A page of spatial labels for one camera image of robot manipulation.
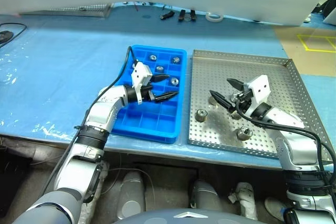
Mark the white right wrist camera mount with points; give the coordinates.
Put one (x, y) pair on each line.
(260, 89)

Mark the white shoe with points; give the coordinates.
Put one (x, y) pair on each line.
(274, 207)

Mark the grey robot torso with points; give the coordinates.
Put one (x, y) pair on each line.
(183, 217)

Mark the black round puck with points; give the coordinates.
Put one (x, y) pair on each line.
(4, 36)

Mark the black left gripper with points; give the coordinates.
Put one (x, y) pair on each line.
(148, 93)

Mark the metal nut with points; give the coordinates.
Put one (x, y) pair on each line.
(159, 69)
(244, 133)
(201, 115)
(176, 59)
(174, 80)
(152, 57)

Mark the white wrapped table leg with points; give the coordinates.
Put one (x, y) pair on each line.
(246, 200)
(92, 208)

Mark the grey rounded robot leg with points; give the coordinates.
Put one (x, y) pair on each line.
(131, 195)
(206, 195)

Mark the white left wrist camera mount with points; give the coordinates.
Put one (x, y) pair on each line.
(141, 74)

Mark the metal nut in blue tray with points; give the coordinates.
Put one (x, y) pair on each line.
(152, 57)
(176, 59)
(159, 69)
(174, 80)

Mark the blue compartment tray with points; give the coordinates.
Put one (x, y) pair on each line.
(157, 121)

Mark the white tape roll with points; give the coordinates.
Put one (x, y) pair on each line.
(210, 18)

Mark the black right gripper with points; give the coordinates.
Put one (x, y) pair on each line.
(242, 102)

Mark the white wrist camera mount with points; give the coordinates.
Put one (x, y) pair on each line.
(260, 89)
(141, 74)

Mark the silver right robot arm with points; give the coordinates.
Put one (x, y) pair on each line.
(296, 150)

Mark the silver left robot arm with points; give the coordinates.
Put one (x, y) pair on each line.
(102, 113)

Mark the flat perforated metal tray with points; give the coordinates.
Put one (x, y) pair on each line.
(65, 11)

